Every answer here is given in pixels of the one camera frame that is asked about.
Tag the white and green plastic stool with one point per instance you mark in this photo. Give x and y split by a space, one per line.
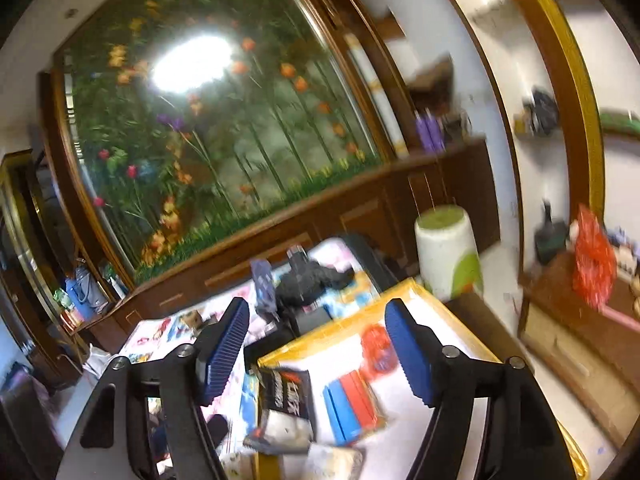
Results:
445 255

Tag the yellow cardboard box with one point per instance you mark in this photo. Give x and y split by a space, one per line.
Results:
340 335

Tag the black rectangular case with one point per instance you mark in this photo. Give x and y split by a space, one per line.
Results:
312 321

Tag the white and yellow rolled poster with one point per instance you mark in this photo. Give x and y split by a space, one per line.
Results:
380 105

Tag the green flat board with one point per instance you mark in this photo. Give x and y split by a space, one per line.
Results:
620 121

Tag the low wooden drawer cabinet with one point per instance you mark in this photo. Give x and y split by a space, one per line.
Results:
560 320

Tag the blue and red packet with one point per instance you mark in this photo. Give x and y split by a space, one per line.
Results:
350 405

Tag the artificial flower display panel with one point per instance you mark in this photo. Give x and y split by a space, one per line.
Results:
225 135

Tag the wooden wall shelf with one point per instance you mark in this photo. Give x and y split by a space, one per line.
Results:
537 134

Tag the wooden stump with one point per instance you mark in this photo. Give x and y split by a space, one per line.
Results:
430 82

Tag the small yellow box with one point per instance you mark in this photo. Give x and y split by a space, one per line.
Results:
523 120

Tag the gold trimmed wooden archway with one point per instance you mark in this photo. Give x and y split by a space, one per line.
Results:
575 85

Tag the red plastic bag with ball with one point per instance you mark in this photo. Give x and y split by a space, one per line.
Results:
375 350

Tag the black and white packet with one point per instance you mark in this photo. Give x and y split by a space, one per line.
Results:
285 390

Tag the blue phone stand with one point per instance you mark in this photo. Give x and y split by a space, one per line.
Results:
262 285

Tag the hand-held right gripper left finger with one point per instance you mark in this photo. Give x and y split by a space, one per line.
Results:
227 345

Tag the blue bag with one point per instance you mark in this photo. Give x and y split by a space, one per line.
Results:
82 295

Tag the black bag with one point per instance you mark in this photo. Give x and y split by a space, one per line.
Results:
545 110

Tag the white soft packet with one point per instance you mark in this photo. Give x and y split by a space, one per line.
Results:
332 462

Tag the dark green vase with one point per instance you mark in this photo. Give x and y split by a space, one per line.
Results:
550 240

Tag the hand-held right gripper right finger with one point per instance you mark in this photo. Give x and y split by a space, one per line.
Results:
410 355

